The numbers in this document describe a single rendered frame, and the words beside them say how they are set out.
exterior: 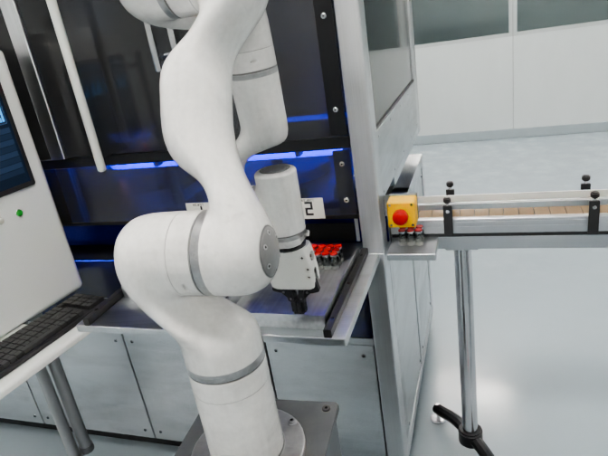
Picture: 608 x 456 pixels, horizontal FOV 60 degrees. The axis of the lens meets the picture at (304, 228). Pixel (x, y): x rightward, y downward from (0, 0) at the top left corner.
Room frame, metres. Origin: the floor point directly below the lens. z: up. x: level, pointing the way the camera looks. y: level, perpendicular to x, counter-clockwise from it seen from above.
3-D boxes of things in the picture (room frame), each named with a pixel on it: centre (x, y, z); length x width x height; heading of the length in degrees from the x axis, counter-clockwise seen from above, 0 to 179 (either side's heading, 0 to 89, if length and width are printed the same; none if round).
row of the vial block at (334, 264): (1.28, 0.01, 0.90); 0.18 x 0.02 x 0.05; 69
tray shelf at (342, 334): (1.28, 0.19, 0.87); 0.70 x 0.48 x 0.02; 69
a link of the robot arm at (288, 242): (1.01, 0.04, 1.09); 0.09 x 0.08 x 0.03; 69
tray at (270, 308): (1.18, 0.05, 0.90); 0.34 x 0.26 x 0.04; 159
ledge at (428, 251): (1.34, -0.29, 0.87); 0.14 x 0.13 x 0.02; 159
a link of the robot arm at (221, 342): (0.69, 0.18, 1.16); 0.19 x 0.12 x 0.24; 71
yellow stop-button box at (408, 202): (1.30, -0.27, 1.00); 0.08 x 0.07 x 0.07; 159
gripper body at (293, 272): (1.01, 0.04, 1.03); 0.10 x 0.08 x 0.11; 69
